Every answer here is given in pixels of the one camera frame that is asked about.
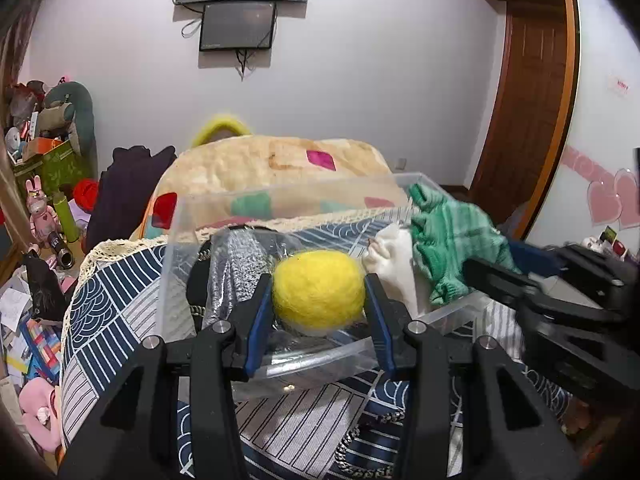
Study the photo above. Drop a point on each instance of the yellow felt ball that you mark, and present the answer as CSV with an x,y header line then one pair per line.
x,y
318,291

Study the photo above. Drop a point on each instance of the green cardboard box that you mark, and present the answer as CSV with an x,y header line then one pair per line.
x,y
60,169

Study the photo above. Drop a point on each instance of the white sliding wardrobe door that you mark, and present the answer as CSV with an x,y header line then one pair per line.
x,y
596,184

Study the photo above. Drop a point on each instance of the blue white patterned tablecloth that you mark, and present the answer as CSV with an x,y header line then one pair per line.
x,y
294,412

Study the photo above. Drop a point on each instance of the clear plastic storage box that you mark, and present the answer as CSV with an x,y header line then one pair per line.
x,y
317,241

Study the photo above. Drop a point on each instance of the pink plush toy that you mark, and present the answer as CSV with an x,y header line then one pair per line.
x,y
40,413

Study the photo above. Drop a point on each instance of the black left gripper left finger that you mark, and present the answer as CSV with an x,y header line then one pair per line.
x,y
132,431

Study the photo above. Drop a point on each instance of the white drawstring pouch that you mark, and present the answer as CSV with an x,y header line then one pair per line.
x,y
389,255

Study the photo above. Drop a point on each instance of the green bottle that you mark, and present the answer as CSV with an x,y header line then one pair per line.
x,y
65,216

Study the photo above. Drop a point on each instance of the green knit cloth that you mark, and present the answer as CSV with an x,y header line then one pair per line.
x,y
445,232

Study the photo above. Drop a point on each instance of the brown wooden door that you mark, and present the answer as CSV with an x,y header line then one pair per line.
x,y
529,120

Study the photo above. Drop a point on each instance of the grey green neck pillow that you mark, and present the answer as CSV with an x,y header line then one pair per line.
x,y
68,111

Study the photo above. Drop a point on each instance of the pink rabbit doll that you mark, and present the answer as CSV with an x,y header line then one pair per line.
x,y
43,219

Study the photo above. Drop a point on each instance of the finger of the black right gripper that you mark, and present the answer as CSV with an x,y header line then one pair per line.
x,y
519,292
540,262

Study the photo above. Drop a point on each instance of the dark purple garment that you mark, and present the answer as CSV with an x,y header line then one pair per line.
x,y
124,191

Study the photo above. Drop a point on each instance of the yellow fuzzy hoop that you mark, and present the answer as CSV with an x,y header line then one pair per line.
x,y
220,127

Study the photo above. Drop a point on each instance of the small black monitor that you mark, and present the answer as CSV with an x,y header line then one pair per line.
x,y
237,25

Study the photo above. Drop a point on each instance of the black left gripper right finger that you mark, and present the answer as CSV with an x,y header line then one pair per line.
x,y
508,432

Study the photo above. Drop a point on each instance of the bagged grey knit cloth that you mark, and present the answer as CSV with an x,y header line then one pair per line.
x,y
237,260

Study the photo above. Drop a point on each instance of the red object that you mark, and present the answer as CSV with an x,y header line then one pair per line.
x,y
85,194

